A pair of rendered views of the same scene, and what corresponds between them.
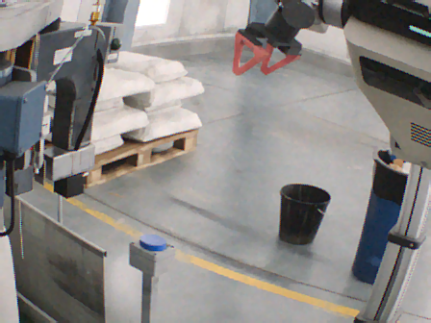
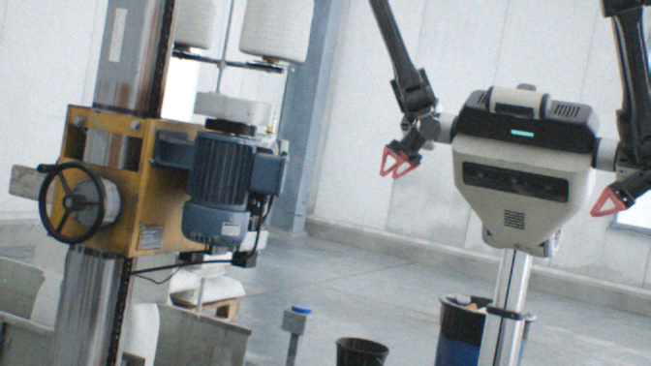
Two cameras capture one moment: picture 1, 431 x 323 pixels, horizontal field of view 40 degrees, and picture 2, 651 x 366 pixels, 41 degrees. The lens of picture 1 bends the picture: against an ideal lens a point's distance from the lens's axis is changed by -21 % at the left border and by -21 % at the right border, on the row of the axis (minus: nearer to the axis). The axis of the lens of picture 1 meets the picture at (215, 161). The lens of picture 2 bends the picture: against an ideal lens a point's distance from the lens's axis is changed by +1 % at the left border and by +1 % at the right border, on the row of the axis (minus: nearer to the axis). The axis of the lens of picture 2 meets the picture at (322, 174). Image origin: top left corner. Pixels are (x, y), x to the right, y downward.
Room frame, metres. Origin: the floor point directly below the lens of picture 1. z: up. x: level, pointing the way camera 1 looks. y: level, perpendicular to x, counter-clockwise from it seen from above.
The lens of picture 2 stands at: (-1.14, 0.40, 1.38)
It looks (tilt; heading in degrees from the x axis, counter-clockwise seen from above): 3 degrees down; 354
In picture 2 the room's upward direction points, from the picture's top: 10 degrees clockwise
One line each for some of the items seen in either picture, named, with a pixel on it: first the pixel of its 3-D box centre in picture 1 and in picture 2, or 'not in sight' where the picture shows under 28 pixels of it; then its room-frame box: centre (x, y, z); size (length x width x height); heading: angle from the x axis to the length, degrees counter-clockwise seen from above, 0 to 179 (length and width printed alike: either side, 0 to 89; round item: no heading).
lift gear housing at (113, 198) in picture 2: not in sight; (94, 201); (0.84, 0.67, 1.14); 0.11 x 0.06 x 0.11; 59
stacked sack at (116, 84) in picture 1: (104, 84); not in sight; (4.10, 0.75, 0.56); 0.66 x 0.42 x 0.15; 149
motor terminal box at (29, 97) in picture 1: (15, 122); (268, 178); (0.85, 0.30, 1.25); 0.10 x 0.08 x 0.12; 174
